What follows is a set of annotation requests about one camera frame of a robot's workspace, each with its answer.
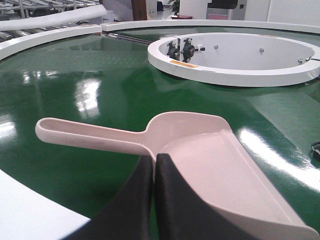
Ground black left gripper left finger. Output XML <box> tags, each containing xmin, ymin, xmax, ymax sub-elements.
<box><xmin>65</xmin><ymin>155</ymin><xmax>153</xmax><ymax>240</ymax></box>

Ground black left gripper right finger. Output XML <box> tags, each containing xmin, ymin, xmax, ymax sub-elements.
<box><xmin>155</xmin><ymin>153</ymin><xmax>253</xmax><ymax>240</ymax></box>

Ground pink plastic dustpan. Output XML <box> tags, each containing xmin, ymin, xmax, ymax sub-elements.
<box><xmin>35</xmin><ymin>111</ymin><xmax>320</xmax><ymax>240</ymax></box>

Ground black usb cable bundle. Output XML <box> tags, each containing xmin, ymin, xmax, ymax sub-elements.
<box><xmin>309</xmin><ymin>141</ymin><xmax>320</xmax><ymax>159</ymax></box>

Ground green conveyor belt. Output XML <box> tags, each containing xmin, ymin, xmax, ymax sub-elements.
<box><xmin>0</xmin><ymin>26</ymin><xmax>320</xmax><ymax>230</ymax></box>

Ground white roller conveyor guard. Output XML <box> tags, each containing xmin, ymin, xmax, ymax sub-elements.
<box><xmin>0</xmin><ymin>5</ymin><xmax>108</xmax><ymax>31</ymax></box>

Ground black bearing block left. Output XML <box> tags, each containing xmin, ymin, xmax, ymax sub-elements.
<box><xmin>166</xmin><ymin>41</ymin><xmax>180</xmax><ymax>61</ymax></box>

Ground black bearing block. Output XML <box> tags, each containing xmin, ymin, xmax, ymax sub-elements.
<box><xmin>166</xmin><ymin>41</ymin><xmax>180</xmax><ymax>61</ymax></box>
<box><xmin>182</xmin><ymin>37</ymin><xmax>206</xmax><ymax>63</ymax></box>

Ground black bearing block right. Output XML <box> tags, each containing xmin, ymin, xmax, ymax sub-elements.
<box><xmin>182</xmin><ymin>37</ymin><xmax>206</xmax><ymax>63</ymax></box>

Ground green potted plant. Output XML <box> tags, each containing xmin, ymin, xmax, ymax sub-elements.
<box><xmin>167</xmin><ymin>0</ymin><xmax>180</xmax><ymax>16</ymax></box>

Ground grey pink machine cabinet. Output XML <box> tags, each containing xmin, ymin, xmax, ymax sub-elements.
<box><xmin>206</xmin><ymin>0</ymin><xmax>247</xmax><ymax>20</ymax></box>

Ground brown wooden pillar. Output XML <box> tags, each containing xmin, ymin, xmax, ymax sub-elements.
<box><xmin>131</xmin><ymin>0</ymin><xmax>148</xmax><ymax>21</ymax></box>

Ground white inner conveyor ring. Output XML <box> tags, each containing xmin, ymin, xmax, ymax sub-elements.
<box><xmin>147</xmin><ymin>31</ymin><xmax>320</xmax><ymax>88</ymax></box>

